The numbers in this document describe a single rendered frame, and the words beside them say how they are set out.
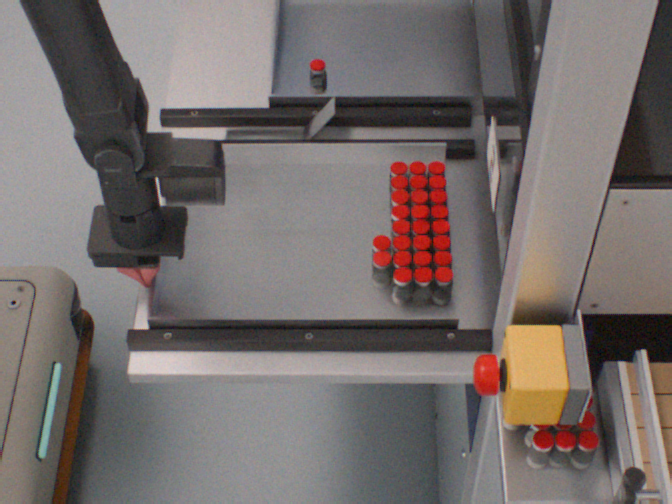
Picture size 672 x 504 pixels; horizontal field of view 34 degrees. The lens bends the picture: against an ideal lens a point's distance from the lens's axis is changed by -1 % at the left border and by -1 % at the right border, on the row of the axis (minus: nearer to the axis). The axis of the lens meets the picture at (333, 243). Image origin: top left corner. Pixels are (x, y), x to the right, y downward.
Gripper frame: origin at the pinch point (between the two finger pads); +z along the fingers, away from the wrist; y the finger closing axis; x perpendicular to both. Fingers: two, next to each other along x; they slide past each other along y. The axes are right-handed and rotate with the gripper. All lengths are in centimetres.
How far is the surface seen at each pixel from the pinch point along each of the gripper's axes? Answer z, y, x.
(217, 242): 1.8, 7.3, 6.7
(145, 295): 2.3, -0.4, -0.8
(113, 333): 91, -24, 51
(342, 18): 2, 22, 47
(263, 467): 90, 9, 21
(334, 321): -1.4, 21.2, -6.5
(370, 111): -0.4, 25.6, 26.5
